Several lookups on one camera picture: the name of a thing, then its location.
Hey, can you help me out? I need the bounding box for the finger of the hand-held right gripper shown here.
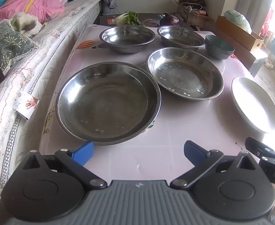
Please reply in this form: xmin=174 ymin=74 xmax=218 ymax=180
xmin=245 ymin=136 xmax=275 ymax=167

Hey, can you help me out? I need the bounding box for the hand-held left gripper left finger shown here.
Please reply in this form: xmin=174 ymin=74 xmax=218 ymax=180
xmin=22 ymin=141 xmax=107 ymax=190

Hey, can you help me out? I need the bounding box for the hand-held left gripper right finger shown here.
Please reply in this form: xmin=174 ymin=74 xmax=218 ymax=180
xmin=170 ymin=141 xmax=256 ymax=190

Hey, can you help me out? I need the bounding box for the white ceramic plate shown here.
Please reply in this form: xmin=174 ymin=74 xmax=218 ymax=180
xmin=231 ymin=76 xmax=275 ymax=134

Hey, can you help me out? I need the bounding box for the large stainless steel plate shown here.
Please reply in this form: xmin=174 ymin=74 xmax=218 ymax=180
xmin=55 ymin=61 xmax=162 ymax=146

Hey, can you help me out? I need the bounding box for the medium stainless steel plate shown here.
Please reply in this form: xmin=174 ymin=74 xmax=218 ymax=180
xmin=146 ymin=47 xmax=224 ymax=101

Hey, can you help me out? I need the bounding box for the teal ceramic bowl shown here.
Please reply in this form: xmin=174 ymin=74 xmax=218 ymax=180
xmin=205 ymin=35 xmax=235 ymax=60

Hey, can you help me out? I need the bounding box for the stainless steel bowl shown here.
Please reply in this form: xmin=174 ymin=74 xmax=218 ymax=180
xmin=157 ymin=25 xmax=205 ymax=51
xmin=99 ymin=26 xmax=156 ymax=54

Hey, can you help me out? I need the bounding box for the paper mattress tag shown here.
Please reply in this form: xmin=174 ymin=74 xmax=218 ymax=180
xmin=14 ymin=92 xmax=40 ymax=120

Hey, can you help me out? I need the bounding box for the brown low cabinet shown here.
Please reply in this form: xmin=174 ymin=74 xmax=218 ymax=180
xmin=209 ymin=23 xmax=268 ymax=77

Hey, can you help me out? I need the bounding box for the long brown box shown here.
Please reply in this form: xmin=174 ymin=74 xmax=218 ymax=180
xmin=216 ymin=15 xmax=265 ymax=51

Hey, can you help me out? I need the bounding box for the white quilted mattress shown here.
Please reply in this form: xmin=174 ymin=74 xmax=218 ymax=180
xmin=0 ymin=0 xmax=103 ymax=207

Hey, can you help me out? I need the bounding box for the wrapped napa cabbage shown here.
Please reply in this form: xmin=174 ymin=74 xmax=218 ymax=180
xmin=224 ymin=10 xmax=252 ymax=34

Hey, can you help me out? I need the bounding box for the grey leaf-patterned pillow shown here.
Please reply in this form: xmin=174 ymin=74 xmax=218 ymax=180
xmin=0 ymin=21 xmax=38 ymax=75

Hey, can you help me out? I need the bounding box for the open cardboard box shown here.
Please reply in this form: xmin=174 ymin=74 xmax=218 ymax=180
xmin=171 ymin=0 xmax=214 ymax=28

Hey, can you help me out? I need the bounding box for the red cabbage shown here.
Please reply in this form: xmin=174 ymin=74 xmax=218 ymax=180
xmin=160 ymin=13 xmax=180 ymax=27

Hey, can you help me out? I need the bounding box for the white fleece garment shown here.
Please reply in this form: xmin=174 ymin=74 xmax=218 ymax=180
xmin=11 ymin=13 xmax=43 ymax=37

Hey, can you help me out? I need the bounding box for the dark side table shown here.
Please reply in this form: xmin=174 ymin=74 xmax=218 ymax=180
xmin=100 ymin=13 xmax=177 ymax=27

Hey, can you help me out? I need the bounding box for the bok choy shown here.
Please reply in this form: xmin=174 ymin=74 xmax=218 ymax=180
xmin=115 ymin=11 xmax=141 ymax=26

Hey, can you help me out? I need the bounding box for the white cable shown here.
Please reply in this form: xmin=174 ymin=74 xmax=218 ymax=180
xmin=182 ymin=2 xmax=202 ymax=10

